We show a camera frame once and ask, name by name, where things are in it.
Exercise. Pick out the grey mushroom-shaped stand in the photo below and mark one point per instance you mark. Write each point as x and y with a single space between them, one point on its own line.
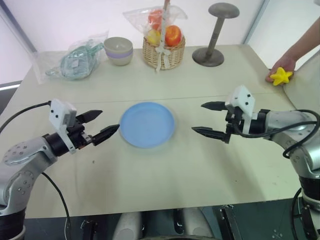
212 42

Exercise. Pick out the clear plastic bag over basket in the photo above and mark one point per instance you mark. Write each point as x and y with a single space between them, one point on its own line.
136 18

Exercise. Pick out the blue round plate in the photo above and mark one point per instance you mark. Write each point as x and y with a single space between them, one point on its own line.
147 123

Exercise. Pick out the grey rounded shape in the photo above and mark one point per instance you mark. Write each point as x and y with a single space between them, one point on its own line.
128 226

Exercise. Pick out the yellow star toy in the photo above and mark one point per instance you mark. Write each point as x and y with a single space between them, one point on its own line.
281 77

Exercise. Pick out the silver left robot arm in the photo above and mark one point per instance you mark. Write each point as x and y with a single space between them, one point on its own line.
22 160

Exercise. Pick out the red orange apple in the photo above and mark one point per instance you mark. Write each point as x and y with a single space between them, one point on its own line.
173 35

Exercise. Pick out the black metal bracket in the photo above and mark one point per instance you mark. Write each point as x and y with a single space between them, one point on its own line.
228 222
90 230

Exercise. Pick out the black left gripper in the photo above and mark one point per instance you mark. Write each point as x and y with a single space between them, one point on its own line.
76 136

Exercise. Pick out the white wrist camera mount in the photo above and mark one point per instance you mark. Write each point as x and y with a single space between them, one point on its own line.
243 96
58 110

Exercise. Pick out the person's bare forearm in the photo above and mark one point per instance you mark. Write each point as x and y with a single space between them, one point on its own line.
306 37

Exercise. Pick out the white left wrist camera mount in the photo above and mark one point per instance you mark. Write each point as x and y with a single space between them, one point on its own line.
58 110

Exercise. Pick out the beige bowl with purple stripe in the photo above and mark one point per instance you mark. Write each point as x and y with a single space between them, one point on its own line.
118 52

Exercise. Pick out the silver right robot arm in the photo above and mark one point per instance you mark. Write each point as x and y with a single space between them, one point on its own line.
285 125

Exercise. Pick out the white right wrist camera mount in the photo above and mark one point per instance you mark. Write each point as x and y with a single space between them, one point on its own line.
243 96

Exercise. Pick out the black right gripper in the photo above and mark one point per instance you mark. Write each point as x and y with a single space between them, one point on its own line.
235 122

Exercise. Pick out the person's bare hand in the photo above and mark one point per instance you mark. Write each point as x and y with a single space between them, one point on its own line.
283 63

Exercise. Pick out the clear bag with teal items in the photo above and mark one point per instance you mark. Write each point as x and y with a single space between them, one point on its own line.
75 63

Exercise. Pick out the orange red fruit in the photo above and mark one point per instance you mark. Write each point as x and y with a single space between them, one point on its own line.
155 18

